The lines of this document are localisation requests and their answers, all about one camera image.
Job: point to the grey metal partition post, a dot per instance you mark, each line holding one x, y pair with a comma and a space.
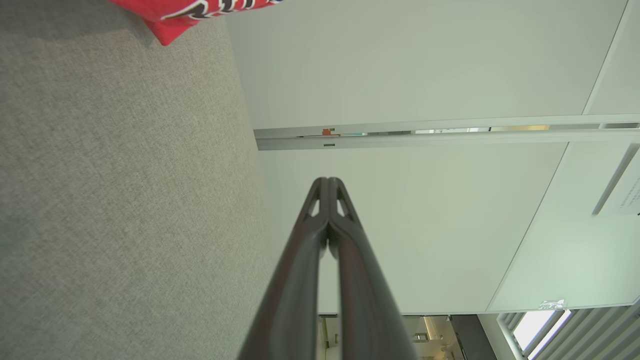
450, 135

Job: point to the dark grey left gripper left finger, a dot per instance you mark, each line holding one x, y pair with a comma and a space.
292, 300

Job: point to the red shorts with white stripe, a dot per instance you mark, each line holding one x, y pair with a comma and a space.
170, 12

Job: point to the grey fabric sofa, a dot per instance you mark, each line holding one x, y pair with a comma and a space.
110, 200

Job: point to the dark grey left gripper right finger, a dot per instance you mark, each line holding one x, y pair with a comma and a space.
367, 310

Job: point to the grey window blinds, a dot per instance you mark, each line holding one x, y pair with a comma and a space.
590, 335

